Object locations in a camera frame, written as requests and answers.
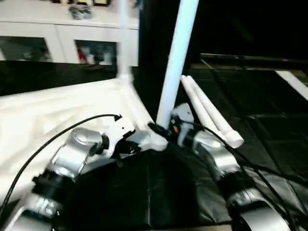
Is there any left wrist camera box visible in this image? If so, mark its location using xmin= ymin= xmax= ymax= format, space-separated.
xmin=103 ymin=117 xmax=136 ymax=157

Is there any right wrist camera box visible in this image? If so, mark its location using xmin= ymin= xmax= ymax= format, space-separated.
xmin=171 ymin=103 xmax=196 ymax=127

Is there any white plastic table leg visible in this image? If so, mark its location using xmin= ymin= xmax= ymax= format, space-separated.
xmin=185 ymin=75 xmax=245 ymax=148
xmin=180 ymin=76 xmax=227 ymax=140
xmin=156 ymin=0 xmax=200 ymax=131
xmin=117 ymin=0 xmax=132 ymax=83

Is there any white glass-door cabinet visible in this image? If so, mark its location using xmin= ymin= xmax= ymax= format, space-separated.
xmin=0 ymin=0 xmax=140 ymax=68

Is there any black work mat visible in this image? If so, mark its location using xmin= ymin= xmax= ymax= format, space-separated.
xmin=0 ymin=60 xmax=308 ymax=229

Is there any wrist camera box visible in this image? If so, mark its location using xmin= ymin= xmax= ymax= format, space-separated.
xmin=171 ymin=103 xmax=196 ymax=127
xmin=103 ymin=117 xmax=136 ymax=157

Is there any white plastic table top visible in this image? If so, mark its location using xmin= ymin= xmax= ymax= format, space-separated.
xmin=0 ymin=77 xmax=169 ymax=208

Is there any grey crumpled object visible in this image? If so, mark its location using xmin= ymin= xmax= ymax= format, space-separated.
xmin=70 ymin=6 xmax=92 ymax=19

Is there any dark long rail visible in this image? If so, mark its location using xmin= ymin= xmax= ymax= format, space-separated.
xmin=200 ymin=53 xmax=308 ymax=66

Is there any white flat strip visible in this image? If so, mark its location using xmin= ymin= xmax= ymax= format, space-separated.
xmin=275 ymin=70 xmax=308 ymax=100

